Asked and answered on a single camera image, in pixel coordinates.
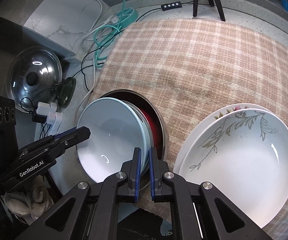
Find light blue ceramic bowl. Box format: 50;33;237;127
77;98;151;183

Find white plate grey leaf pattern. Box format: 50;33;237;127
176;108;288;228

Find red steel bowl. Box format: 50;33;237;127
140;108;163;159

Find large stainless steel bowl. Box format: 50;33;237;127
93;91;167;197

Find large floral white plate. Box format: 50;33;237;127
173;103;269;173

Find white power adapters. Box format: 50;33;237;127
36;102;63;134

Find grey work glove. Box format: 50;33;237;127
2;176;54;220

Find black round stand base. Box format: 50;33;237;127
55;77;76;108

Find glass pot lid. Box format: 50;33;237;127
6;46;62;113

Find teal power strip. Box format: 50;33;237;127
114;7;139;29

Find beige plaid cloth mat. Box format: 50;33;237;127
90;19;288;239

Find teal cable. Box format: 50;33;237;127
93;0;127;68

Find white cable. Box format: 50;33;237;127
67;0;120;41

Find black inline switch cable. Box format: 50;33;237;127
80;1;195;92

